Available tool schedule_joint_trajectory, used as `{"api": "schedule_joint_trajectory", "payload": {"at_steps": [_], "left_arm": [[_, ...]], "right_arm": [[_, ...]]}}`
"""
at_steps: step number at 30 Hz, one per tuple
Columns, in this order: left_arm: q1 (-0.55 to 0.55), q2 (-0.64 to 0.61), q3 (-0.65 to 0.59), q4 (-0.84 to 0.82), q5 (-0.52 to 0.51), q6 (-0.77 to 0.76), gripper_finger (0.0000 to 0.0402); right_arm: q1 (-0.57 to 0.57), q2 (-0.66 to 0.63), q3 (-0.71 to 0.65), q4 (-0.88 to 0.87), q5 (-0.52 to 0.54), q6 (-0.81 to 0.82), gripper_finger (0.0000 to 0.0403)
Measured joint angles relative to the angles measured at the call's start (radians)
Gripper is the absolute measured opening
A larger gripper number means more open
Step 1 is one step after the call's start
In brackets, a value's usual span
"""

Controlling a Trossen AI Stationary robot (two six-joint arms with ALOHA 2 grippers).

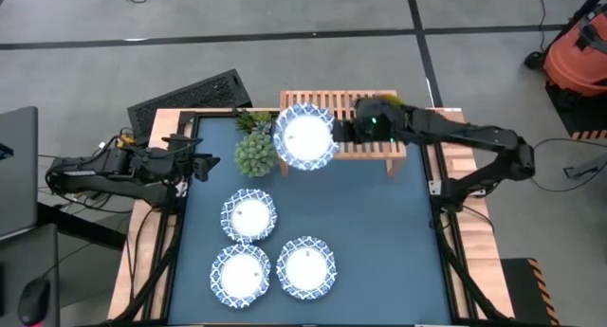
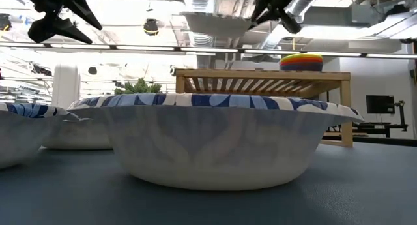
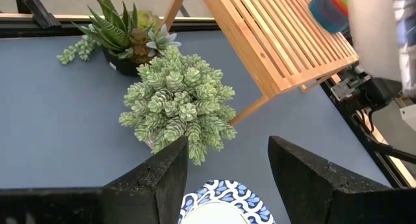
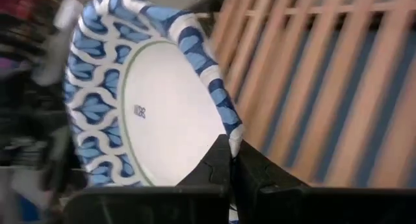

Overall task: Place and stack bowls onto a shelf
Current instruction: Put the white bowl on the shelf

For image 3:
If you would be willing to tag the black table frame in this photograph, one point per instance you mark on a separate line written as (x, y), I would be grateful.
(97, 26)

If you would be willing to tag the teal plastic bowl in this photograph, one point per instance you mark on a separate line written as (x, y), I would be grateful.
(325, 17)

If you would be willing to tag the slatted wooden shelf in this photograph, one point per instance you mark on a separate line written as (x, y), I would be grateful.
(276, 39)

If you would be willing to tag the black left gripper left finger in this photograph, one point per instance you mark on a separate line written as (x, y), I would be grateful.
(146, 198)

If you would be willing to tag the round pale green succulent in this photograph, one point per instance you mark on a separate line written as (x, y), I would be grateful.
(178, 104)

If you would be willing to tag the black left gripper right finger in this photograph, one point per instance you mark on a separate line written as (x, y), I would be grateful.
(318, 194)

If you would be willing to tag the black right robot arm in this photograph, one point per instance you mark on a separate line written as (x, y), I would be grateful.
(380, 91)

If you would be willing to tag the blue patterned paper bowl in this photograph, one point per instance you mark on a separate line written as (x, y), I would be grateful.
(373, 32)
(227, 193)

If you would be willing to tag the spiky succulents in black pot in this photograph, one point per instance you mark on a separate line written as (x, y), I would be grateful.
(110, 32)

